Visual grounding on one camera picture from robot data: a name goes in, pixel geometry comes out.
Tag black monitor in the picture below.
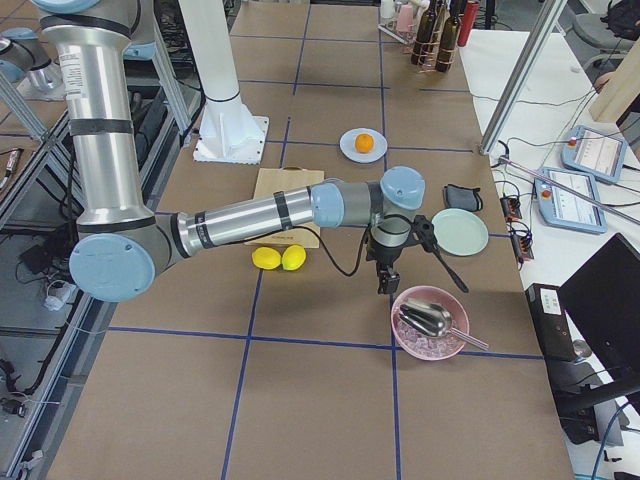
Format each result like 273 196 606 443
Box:
559 233 639 373

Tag right yellow lemon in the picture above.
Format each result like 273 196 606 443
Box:
281 245 307 271

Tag teach pendant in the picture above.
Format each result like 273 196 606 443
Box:
561 125 628 184
534 167 607 234

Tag orange mandarin fruit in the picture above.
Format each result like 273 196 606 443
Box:
354 133 375 154

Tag grey folded cloth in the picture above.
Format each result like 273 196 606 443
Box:
443 184 484 212

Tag black camera cable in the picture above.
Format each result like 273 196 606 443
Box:
299 213 470 294

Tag metal scoop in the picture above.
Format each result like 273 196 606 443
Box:
399 300 489 351

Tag near teach pendant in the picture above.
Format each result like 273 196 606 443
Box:
534 167 607 234

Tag dark wine bottle right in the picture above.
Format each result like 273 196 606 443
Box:
435 0 463 73

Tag far teach pendant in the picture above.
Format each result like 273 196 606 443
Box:
561 125 628 184

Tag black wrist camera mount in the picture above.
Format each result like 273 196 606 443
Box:
412 215 439 254

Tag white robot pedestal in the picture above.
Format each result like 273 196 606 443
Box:
179 0 269 165

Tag black computer box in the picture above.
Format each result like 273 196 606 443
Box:
525 283 576 362

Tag left yellow lemon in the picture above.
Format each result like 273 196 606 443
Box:
251 247 281 270

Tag red bottle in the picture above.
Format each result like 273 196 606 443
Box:
457 0 480 47

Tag pink cup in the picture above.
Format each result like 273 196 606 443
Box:
396 4 414 34

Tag pink bowl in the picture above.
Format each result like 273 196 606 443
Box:
391 286 469 361

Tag copper wire bottle rack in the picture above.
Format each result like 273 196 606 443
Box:
412 28 455 73

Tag dark wine bottle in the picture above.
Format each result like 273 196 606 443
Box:
435 0 463 73
410 0 437 65

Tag mint green plate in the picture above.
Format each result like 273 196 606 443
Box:
431 208 489 256

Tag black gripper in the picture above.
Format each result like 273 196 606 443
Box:
366 222 408 295

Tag wooden cutting board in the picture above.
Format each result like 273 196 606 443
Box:
245 167 325 249

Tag clear ice cubes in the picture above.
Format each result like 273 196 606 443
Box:
394 321 464 361

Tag dark wine bottle left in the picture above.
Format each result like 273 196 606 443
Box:
410 0 437 65

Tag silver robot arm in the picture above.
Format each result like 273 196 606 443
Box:
38 1 435 302

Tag yellow lemon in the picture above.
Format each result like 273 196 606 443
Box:
251 247 281 270
281 245 307 271

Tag aluminium frame post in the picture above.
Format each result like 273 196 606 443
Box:
479 0 567 155

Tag light blue plate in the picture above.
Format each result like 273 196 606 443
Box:
339 128 388 164

